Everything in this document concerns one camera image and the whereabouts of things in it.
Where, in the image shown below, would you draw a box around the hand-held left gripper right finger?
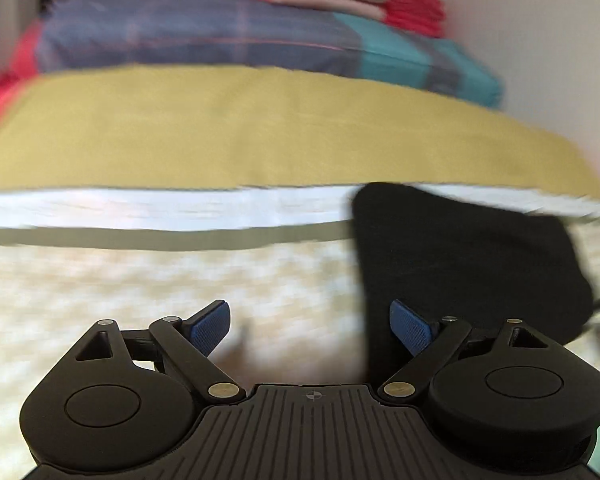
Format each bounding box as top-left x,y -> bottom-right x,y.
377,300 -> 563,403

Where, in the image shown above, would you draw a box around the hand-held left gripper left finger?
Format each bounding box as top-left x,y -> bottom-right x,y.
75,300 -> 246,403

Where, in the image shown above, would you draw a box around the black pants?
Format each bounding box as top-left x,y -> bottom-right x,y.
351,182 -> 596,386

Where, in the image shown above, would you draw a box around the beige patterned bed sheet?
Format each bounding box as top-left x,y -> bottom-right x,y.
0,185 -> 600,391

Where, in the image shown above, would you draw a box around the yellow quilted blanket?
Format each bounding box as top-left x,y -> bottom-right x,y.
0,64 -> 600,196

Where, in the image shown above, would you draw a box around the blue plaid folded quilt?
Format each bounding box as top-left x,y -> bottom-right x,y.
35,0 -> 505,108

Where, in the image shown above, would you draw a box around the pink-red sheet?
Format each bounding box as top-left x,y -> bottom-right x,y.
0,25 -> 43,136

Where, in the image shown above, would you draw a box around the red folded cloth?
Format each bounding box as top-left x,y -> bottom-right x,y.
382,0 -> 448,38

